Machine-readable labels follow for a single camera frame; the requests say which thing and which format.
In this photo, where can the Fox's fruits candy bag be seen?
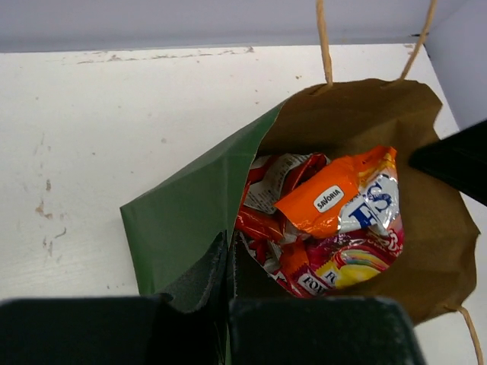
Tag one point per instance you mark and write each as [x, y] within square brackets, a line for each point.
[348, 222]

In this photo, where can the red Doritos bag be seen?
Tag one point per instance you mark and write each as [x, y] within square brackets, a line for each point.
[264, 228]

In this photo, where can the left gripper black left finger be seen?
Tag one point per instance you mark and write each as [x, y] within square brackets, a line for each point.
[183, 324]

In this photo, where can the green paper bag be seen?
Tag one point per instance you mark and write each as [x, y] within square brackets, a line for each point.
[170, 227]

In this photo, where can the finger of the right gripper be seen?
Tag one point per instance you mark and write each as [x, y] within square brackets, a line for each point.
[458, 160]

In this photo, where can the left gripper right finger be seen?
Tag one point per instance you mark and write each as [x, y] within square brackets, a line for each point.
[269, 326]

